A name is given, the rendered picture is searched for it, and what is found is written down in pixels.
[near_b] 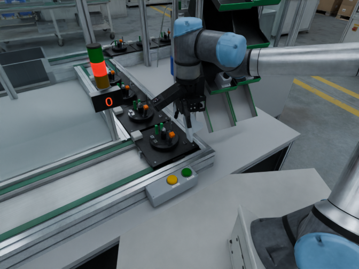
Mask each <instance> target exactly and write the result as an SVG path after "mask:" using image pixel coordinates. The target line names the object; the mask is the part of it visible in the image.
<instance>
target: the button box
mask: <svg viewBox="0 0 359 269"><path fill-rule="evenodd" d="M184 168H189V169H191V171H192V172H191V175H190V176H188V177H185V176H183V175H182V170H183V169H184ZM170 175H174V176H176V177H177V182H176V183H175V184H169V183H168V182H167V177H168V176H170ZM197 183H198V175H197V174H196V172H195V171H194V170H193V169H192V168H191V167H190V166H189V165H187V166H185V167H183V168H181V169H179V170H177V171H175V172H173V173H171V174H169V175H167V176H165V177H163V178H161V179H159V180H157V181H155V182H153V183H151V184H148V185H146V186H145V190H146V195H147V197H148V198H149V200H150V202H151V203H152V205H153V207H156V206H158V205H160V204H162V203H163V202H165V201H167V200H169V199H171V198H172V197H174V196H176V195H178V194H180V193H182V192H183V191H185V190H187V189H189V188H191V187H193V186H194V185H196V184H197Z"/></svg>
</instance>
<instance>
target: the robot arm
mask: <svg viewBox="0 0 359 269"><path fill-rule="evenodd" d="M173 39H174V62H175V80H176V83H175V84H173V85H172V86H170V87H169V88H167V89H166V90H164V91H163V92H162V93H160V94H159V95H157V96H156V97H155V98H153V99H152V100H151V105H152V106H153V108H154V109H155V110H156V111H157V112H159V111H161V110H162V109H164V108H165V107H166V106H168V105H169V104H171V103H172V102H173V114H174V118H175V119H177V118H178V114H179V112H180V113H181V114H183V115H184V117H183V122H184V125H185V131H186V137H187V138H188V140H189V141H190V142H191V143H192V142H193V134H194V133H195V132H197V131H199V130H200V129H202V128H203V126H204V125H203V123H202V122H199V121H197V120H196V118H195V115H194V114H190V113H191V112H203V111H205V110H206V96H205V95H204V88H205V76H202V74H201V73H200V61H201V60H202V61H207V62H211V63H214V64H215V65H217V66H218V67H219V68H220V69H222V70H223V71H225V72H226V74H227V75H229V76H230V77H233V78H236V79H240V78H243V77H245V76H359V42H352V43H335V44H319V45H301V46H284V47H275V48H258V49H246V48H247V45H246V38H245V37H244V36H242V35H237V34H235V33H231V32H227V33H226V32H221V31H214V30H207V29H203V26H202V20H201V19H199V18H195V17H183V18H178V19H176V20H175V22H174V36H173ZM201 96H202V97H201ZM202 101H205V105H204V108H201V107H202V106H203V104H202V103H200V102H202ZM251 236H252V240H253V243H254V246H255V249H256V252H257V254H258V256H259V258H260V260H261V262H262V264H263V265H264V267H265V268H266V269H359V141H358V143H357V144H356V146H355V148H354V150H353V152H352V154H351V156H350V158H349V160H348V161H347V163H346V165H345V167H344V169H343V171H342V173H341V175H340V177H339V178H338V180H337V182H336V184H335V186H334V188H333V190H332V192H331V194H330V195H329V197H328V199H322V200H320V201H318V202H315V203H314V204H312V205H309V206H307V207H305V208H302V209H299V210H297V211H294V212H292V213H289V214H287V215H284V216H282V217H274V218H259V219H256V220H254V221H252V222H251Z"/></svg>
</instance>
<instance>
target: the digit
mask: <svg viewBox="0 0 359 269"><path fill-rule="evenodd" d="M101 98H102V102H103V105H104V109H107V108H110V107H114V106H116V104H115V100H114V95H113V93H110V94H107V95H104V96H101Z"/></svg>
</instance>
